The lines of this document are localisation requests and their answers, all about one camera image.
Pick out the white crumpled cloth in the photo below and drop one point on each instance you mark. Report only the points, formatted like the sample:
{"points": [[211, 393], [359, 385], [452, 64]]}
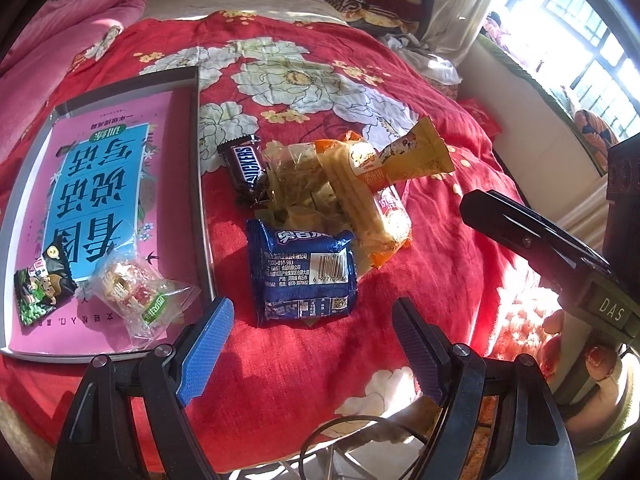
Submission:
{"points": [[430, 60]]}

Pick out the orange patterned cushion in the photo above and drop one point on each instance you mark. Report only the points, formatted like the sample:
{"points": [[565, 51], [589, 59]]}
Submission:
{"points": [[595, 130]]}

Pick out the black and green snack packet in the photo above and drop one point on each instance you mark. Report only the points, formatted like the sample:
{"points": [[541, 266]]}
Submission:
{"points": [[42, 292]]}

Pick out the dark brown chocolate bar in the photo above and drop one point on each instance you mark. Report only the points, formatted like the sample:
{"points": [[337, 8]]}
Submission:
{"points": [[245, 165]]}

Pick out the blue cookie packet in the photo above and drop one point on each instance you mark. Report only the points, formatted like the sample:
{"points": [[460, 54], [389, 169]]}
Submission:
{"points": [[300, 270]]}

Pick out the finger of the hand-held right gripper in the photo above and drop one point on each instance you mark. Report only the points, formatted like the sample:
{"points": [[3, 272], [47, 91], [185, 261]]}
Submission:
{"points": [[555, 230], [510, 237]]}

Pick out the pink and blue book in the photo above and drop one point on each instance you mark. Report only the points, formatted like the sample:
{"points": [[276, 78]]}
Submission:
{"points": [[100, 180]]}

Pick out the grey upholstered bed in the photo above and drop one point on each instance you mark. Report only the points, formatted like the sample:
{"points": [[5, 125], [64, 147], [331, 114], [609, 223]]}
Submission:
{"points": [[240, 2]]}

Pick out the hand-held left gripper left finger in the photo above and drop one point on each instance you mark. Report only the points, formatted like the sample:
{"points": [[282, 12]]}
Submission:
{"points": [[205, 350]]}

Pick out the cream curtain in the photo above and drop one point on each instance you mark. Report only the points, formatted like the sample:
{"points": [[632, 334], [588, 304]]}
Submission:
{"points": [[460, 5]]}

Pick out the barred window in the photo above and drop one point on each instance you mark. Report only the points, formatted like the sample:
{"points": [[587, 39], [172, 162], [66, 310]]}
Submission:
{"points": [[585, 25]]}

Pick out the person's right hand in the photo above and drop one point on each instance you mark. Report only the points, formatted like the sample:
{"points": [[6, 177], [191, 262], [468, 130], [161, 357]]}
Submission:
{"points": [[602, 367]]}

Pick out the clear packet with greenish snack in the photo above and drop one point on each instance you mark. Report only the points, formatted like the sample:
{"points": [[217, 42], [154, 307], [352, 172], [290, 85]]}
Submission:
{"points": [[292, 175]]}

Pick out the pink quilt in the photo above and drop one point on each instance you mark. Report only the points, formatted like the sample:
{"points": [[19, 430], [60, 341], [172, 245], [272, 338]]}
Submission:
{"points": [[55, 45]]}

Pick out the red paper packet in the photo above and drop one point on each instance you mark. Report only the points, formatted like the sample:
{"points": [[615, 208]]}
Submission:
{"points": [[477, 117]]}

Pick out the clear packet with round cake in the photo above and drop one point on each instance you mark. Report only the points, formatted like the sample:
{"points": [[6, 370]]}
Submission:
{"points": [[132, 292]]}

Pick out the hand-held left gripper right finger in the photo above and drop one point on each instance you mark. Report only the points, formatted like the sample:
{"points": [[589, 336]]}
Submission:
{"points": [[417, 350]]}

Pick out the orange bread stick packet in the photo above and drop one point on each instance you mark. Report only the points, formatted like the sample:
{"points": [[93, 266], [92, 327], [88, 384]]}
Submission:
{"points": [[370, 215]]}

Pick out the yellow orange cartoon snack packet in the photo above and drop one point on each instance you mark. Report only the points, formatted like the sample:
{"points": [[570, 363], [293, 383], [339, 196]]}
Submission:
{"points": [[420, 157]]}

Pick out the green windowsill mat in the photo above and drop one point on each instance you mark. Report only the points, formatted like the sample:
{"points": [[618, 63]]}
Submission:
{"points": [[530, 80]]}

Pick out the grey shallow cardboard box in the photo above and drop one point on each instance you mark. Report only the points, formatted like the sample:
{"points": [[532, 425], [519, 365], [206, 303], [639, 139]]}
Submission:
{"points": [[197, 170]]}

